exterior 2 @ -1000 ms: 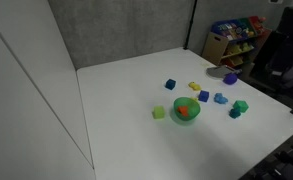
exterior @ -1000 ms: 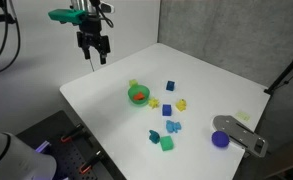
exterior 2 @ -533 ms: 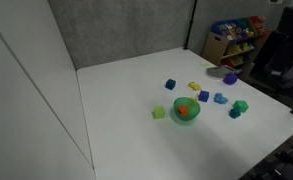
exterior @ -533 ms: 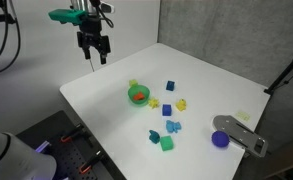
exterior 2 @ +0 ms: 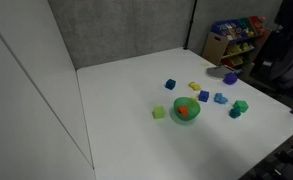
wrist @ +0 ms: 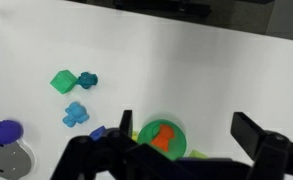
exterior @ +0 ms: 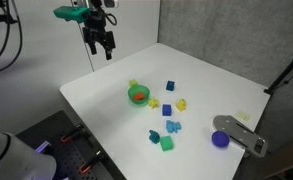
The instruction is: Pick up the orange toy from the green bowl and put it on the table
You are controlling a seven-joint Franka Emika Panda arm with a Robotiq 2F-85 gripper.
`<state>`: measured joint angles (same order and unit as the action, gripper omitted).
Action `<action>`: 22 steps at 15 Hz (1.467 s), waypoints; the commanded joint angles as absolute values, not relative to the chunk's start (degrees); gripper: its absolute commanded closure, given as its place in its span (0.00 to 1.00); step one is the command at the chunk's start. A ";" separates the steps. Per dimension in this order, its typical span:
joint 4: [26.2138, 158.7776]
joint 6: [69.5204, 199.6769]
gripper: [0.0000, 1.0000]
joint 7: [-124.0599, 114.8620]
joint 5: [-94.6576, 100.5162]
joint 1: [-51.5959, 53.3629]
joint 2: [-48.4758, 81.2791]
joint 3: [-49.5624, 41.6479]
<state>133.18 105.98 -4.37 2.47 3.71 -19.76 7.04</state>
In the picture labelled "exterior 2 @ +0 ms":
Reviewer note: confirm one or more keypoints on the black vertical pole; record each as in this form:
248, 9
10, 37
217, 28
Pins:
190, 25

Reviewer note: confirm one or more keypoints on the gray metal plate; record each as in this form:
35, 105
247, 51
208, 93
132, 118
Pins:
217, 71

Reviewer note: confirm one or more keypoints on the green plastic bowl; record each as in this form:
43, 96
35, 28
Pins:
192, 106

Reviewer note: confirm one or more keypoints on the yellow toy bear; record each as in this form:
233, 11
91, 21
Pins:
194, 86

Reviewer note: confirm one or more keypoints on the wooden toy bin shelf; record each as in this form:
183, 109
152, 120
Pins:
234, 40

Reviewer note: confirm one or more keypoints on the yellow spiky toy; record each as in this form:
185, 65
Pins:
195, 98

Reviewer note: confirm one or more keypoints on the orange toy figure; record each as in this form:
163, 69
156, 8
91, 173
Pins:
183, 111

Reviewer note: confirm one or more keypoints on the purple spiky ball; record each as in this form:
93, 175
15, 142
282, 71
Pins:
230, 79

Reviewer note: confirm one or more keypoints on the blue toy cube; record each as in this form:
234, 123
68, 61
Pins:
204, 96
170, 84

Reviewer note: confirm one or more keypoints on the light green toy cube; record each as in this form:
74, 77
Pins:
158, 112

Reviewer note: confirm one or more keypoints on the light blue toy elephant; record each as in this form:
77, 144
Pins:
220, 98

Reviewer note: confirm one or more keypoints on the black office chair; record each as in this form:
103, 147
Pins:
286, 50

